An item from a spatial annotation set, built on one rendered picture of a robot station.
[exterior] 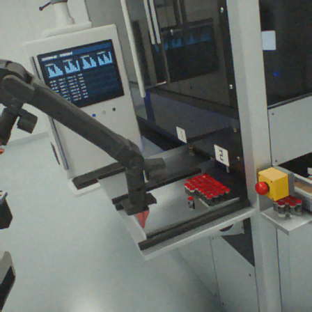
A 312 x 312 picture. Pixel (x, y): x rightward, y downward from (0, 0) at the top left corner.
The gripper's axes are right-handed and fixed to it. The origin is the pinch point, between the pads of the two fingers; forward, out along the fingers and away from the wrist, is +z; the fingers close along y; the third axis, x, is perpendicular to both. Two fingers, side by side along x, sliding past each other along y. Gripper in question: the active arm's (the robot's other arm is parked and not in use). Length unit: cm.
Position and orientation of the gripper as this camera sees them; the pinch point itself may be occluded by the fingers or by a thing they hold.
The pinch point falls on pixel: (142, 225)
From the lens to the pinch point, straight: 109.0
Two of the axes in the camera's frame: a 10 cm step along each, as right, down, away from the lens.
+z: 1.2, 9.3, 3.3
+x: -3.5, -2.8, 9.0
